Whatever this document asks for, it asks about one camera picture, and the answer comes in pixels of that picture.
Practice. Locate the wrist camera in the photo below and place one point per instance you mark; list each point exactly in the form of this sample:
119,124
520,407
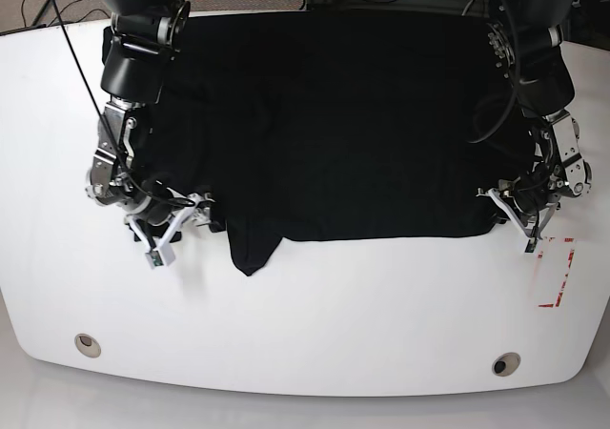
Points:
160,257
531,245

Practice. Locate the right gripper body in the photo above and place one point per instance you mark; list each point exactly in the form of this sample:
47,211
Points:
162,221

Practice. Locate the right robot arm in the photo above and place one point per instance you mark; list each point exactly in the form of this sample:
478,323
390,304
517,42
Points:
145,38

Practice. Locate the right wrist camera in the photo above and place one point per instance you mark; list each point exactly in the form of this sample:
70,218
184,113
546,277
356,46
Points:
160,257

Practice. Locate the red tape rectangle marking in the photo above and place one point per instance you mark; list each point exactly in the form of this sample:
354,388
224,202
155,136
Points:
554,261

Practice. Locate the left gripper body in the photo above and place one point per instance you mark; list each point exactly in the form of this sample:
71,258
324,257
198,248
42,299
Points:
533,203

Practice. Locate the right table cable grommet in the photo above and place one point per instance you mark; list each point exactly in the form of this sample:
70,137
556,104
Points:
506,365

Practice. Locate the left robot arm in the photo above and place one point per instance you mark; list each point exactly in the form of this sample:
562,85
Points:
525,36

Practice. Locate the table cable grommet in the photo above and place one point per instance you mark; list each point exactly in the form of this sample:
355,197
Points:
87,346
506,365

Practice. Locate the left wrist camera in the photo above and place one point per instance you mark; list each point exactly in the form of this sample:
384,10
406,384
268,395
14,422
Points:
531,245

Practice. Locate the left table cable grommet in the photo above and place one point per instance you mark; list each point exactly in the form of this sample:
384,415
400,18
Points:
87,346

